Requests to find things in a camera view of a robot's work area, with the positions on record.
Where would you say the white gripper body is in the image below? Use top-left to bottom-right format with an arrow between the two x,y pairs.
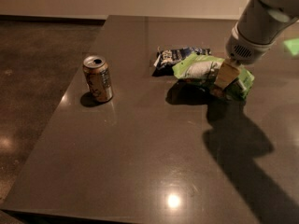
225,24 -> 273,64

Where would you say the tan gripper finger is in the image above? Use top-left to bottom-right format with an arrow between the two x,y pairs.
214,59 -> 240,90

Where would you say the green rice chip bag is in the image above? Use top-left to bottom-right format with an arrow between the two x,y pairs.
173,52 -> 254,101

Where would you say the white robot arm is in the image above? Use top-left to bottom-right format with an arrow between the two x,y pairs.
215,0 -> 299,90

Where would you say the blue chip bag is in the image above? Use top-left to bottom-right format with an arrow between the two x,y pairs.
153,47 -> 211,77

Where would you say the gold soda can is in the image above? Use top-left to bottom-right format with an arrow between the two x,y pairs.
82,55 -> 113,103

